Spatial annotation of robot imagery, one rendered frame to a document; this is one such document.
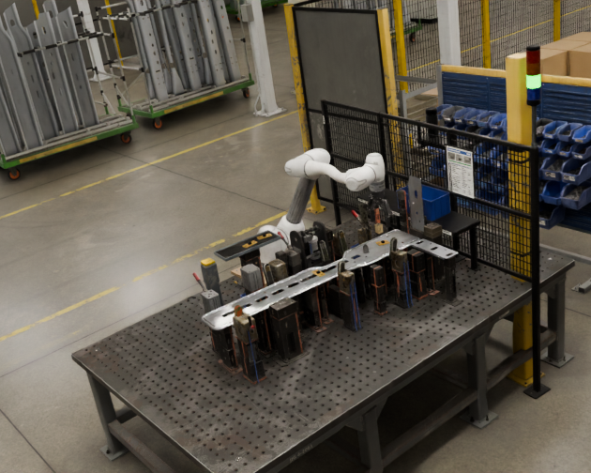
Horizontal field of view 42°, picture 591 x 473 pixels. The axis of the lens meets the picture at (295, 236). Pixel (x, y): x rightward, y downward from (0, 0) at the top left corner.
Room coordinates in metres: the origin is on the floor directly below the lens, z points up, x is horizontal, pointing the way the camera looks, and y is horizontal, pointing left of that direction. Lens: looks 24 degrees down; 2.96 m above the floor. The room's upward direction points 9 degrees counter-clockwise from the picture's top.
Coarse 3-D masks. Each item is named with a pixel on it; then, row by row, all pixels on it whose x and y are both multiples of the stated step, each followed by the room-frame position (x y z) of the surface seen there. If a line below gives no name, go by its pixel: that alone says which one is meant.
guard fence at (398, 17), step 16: (320, 0) 7.38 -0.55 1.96; (368, 0) 7.75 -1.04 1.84; (384, 0) 7.88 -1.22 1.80; (400, 0) 7.97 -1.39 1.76; (400, 16) 7.96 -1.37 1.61; (416, 16) 8.14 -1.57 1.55; (480, 16) 8.75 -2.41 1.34; (576, 16) 9.86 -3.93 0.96; (400, 32) 7.95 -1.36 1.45; (432, 32) 8.28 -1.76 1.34; (464, 32) 8.59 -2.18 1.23; (496, 32) 8.92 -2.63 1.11; (528, 32) 9.27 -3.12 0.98; (400, 48) 7.95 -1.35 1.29; (400, 64) 7.97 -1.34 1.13; (464, 64) 8.57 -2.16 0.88
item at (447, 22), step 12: (444, 0) 8.21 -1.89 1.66; (456, 0) 8.25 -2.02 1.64; (444, 12) 8.22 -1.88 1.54; (456, 12) 8.24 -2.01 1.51; (444, 24) 8.23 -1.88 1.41; (456, 24) 8.24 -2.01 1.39; (444, 36) 8.24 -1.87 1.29; (456, 36) 8.23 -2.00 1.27; (444, 48) 8.24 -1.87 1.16; (456, 48) 8.22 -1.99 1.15; (444, 60) 8.25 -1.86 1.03; (456, 60) 8.22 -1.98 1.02; (456, 72) 8.21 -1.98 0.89
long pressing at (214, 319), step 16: (400, 240) 4.07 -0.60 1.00; (416, 240) 4.05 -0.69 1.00; (352, 256) 3.96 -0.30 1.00; (368, 256) 3.93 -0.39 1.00; (384, 256) 3.91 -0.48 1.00; (304, 272) 3.85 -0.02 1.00; (336, 272) 3.79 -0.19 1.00; (272, 288) 3.72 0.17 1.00; (288, 288) 3.69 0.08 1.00; (304, 288) 3.67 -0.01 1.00; (240, 304) 3.60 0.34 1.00; (256, 304) 3.57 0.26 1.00; (208, 320) 3.48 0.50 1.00; (224, 320) 3.46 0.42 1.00
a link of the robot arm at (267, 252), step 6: (264, 228) 4.59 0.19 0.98; (270, 228) 4.57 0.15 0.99; (276, 228) 4.59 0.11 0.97; (282, 234) 4.60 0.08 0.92; (282, 240) 4.57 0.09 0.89; (264, 246) 4.51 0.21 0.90; (270, 246) 4.50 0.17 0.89; (276, 246) 4.51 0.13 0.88; (282, 246) 4.56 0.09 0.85; (264, 252) 4.51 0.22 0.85; (270, 252) 4.50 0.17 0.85; (264, 258) 4.51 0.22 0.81; (270, 258) 4.50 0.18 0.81
